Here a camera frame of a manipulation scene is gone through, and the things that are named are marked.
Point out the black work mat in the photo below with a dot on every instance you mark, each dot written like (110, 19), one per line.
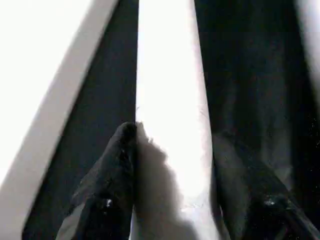
(250, 75)

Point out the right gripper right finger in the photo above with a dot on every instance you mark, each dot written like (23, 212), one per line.
(250, 200)

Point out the white plastic table top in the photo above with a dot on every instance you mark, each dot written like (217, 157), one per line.
(37, 75)

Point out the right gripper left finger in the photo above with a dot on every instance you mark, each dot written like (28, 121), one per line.
(107, 187)

